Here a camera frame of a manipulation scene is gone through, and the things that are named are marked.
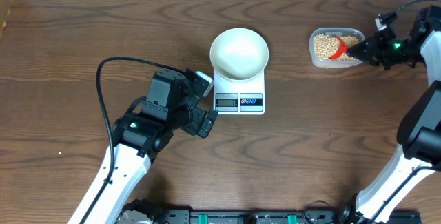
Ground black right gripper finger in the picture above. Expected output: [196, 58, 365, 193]
[358, 54, 380, 66]
[347, 37, 378, 59]

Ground red plastic measuring scoop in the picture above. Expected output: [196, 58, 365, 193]
[329, 36, 348, 60]

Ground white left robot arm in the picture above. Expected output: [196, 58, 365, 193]
[69, 69, 218, 223]

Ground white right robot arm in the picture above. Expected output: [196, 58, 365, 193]
[337, 5, 440, 223]

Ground white digital kitchen scale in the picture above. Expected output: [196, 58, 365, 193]
[213, 71, 266, 115]

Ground beige plastic bowl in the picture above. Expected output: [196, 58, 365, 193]
[209, 28, 269, 81]

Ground clear container of soybeans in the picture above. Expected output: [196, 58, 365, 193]
[309, 28, 365, 68]

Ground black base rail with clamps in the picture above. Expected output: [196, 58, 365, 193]
[116, 198, 423, 224]

